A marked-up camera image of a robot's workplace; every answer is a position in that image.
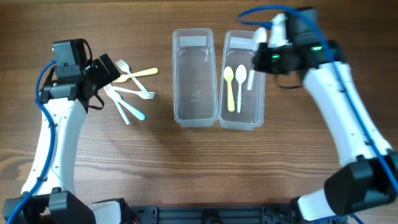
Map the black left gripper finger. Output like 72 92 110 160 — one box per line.
99 54 121 82
89 59 109 90

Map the right clear plastic container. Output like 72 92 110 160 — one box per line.
218 30 266 130

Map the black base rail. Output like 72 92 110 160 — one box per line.
130 203 304 224

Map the yellow plastic spoon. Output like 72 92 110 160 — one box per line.
223 67 235 112

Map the clear plastic container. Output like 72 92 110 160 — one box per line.
218 30 266 130
172 28 218 128

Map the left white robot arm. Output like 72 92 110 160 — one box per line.
3 54 136 223

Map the light blue plastic fork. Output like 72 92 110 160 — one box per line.
112 93 146 121

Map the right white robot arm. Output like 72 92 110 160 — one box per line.
252 39 397 223

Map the white fork long handle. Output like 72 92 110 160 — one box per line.
116 59 149 96

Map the cream plastic fork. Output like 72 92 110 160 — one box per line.
113 86 155 100

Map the left clear plastic container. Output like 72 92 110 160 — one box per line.
172 28 218 128

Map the yellow plastic fork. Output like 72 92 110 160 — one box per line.
113 68 159 83

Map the white plastic fork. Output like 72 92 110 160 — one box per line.
104 84 129 125

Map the white plastic spoon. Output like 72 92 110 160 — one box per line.
247 27 268 91
235 65 247 113

